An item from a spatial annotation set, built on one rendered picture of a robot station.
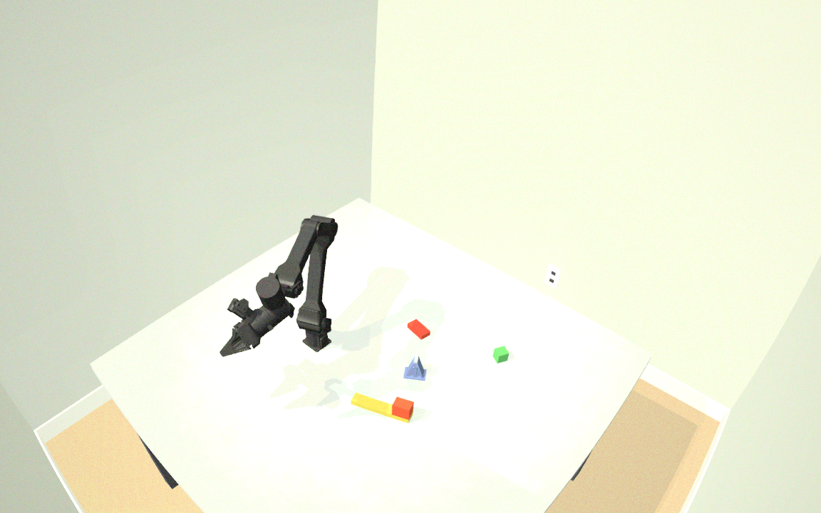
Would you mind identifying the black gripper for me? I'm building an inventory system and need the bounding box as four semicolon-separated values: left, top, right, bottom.
220;307;276;357

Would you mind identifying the orange-red rectangular block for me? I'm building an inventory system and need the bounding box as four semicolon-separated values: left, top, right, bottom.
407;319;430;340

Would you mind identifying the yellow bar with orange block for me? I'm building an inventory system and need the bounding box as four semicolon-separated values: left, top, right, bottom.
351;392;414;423

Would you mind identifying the green square block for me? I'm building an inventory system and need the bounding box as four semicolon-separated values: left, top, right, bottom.
493;346;509;364

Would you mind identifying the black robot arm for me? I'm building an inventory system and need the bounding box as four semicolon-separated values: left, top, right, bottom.
227;215;339;353

